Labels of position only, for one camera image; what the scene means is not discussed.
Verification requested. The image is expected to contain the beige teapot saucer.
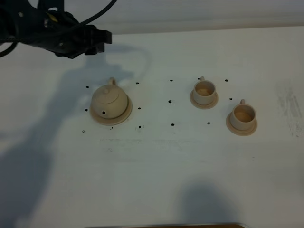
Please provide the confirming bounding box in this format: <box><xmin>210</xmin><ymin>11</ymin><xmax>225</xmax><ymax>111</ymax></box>
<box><xmin>89</xmin><ymin>95</ymin><xmax>133</xmax><ymax>126</ymax></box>

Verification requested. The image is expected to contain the beige front teacup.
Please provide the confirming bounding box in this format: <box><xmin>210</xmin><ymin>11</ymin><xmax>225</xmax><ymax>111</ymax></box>
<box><xmin>230</xmin><ymin>99</ymin><xmax>256</xmax><ymax>131</ymax></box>

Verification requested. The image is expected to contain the beige rear teacup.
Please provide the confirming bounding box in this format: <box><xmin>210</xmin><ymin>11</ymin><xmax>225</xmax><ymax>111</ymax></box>
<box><xmin>193</xmin><ymin>76</ymin><xmax>216</xmax><ymax>104</ymax></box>

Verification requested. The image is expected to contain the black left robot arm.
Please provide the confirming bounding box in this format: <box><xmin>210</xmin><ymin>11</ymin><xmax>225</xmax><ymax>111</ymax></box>
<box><xmin>0</xmin><ymin>0</ymin><xmax>116</xmax><ymax>59</ymax></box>

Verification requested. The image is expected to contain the beige cup saucer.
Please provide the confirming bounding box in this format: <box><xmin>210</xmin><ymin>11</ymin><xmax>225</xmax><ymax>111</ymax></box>
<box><xmin>190</xmin><ymin>90</ymin><xmax>219</xmax><ymax>109</ymax></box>
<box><xmin>226</xmin><ymin>113</ymin><xmax>257</xmax><ymax>136</ymax></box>

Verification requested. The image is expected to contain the beige front cup saucer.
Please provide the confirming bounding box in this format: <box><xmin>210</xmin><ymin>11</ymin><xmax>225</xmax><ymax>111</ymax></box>
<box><xmin>226</xmin><ymin>113</ymin><xmax>257</xmax><ymax>136</ymax></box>

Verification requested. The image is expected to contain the beige teacup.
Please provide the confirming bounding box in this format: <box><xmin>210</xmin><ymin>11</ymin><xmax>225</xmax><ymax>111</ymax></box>
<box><xmin>230</xmin><ymin>99</ymin><xmax>256</xmax><ymax>131</ymax></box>
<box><xmin>193</xmin><ymin>76</ymin><xmax>216</xmax><ymax>104</ymax></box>

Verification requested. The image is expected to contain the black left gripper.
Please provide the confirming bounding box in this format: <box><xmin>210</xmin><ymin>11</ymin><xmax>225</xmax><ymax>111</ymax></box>
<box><xmin>14</xmin><ymin>9</ymin><xmax>112</xmax><ymax>59</ymax></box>

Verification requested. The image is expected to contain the black braided camera cable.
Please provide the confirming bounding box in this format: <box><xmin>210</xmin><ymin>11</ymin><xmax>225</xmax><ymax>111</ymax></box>
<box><xmin>0</xmin><ymin>0</ymin><xmax>118</xmax><ymax>57</ymax></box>

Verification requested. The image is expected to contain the beige teapot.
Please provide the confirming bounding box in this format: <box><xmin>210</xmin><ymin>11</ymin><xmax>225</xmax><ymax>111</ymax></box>
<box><xmin>91</xmin><ymin>77</ymin><xmax>127</xmax><ymax>104</ymax></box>

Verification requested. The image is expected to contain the beige rear cup saucer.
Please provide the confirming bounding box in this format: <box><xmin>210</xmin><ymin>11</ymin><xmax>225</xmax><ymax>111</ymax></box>
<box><xmin>190</xmin><ymin>90</ymin><xmax>219</xmax><ymax>109</ymax></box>

